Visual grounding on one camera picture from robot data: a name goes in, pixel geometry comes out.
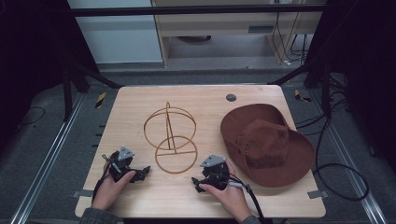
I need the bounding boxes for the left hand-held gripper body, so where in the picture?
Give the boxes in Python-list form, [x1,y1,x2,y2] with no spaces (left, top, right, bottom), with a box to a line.
[108,145,142,184]

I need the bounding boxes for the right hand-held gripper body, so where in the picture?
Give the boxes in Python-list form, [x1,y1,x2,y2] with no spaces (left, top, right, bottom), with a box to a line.
[199,154,232,191]

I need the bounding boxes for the gold wire hat stand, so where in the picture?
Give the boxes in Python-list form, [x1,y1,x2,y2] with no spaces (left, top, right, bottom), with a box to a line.
[143,101,199,175]

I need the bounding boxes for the brown wide-brim hat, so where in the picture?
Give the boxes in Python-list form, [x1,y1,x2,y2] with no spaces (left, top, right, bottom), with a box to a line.
[219,103,317,189]

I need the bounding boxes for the person's right hand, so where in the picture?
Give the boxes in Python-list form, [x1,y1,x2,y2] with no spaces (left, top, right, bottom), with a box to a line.
[198,160,252,222]

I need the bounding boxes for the person's left hand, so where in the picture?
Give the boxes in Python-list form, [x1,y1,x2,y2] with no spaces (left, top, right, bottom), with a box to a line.
[91,161,137,212]

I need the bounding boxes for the grey tape strip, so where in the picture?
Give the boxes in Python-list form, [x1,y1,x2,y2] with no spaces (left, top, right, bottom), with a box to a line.
[306,189,330,200]
[72,189,95,199]

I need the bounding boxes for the yellow black striped tape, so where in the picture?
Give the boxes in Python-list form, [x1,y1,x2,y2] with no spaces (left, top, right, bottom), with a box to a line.
[94,91,107,109]
[293,89,313,104]

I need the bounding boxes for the black metal stand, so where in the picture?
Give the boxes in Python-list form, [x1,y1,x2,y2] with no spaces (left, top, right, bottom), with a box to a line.
[60,54,124,123]
[268,59,333,119]

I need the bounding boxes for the white cabinet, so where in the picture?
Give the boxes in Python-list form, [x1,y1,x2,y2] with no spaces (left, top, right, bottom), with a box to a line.
[66,0,164,65]

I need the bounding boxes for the dark curtain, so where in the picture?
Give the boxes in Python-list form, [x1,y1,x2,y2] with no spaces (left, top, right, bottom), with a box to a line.
[0,0,101,150]
[303,0,396,175]

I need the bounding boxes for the light wooden desk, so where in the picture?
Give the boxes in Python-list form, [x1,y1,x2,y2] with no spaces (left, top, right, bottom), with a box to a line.
[150,0,329,67]

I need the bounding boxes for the black horizontal bar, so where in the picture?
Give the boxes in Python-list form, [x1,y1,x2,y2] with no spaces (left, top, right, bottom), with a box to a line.
[68,3,327,18]

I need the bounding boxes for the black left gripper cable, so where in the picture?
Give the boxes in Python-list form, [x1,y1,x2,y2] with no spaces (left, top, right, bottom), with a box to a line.
[92,154,121,203]

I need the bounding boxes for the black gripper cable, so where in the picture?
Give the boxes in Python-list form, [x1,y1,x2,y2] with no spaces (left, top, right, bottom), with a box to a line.
[92,154,121,203]
[221,173,266,224]

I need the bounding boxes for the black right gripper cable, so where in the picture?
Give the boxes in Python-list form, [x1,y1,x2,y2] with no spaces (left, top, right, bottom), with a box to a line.
[221,173,266,224]

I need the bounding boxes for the aluminium floor rail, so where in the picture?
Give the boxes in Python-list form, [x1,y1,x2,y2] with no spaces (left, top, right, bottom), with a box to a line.
[8,92,86,224]
[307,88,389,224]

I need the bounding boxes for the thin black floor cable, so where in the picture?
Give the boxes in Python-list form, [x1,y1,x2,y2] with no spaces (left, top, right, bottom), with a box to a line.
[17,105,47,128]

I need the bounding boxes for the black looped floor cable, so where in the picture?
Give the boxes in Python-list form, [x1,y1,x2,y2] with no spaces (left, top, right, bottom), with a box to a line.
[294,90,371,203]

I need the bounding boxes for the hanging black desk cables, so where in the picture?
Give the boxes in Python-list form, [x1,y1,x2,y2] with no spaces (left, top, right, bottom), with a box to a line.
[271,11,310,67]

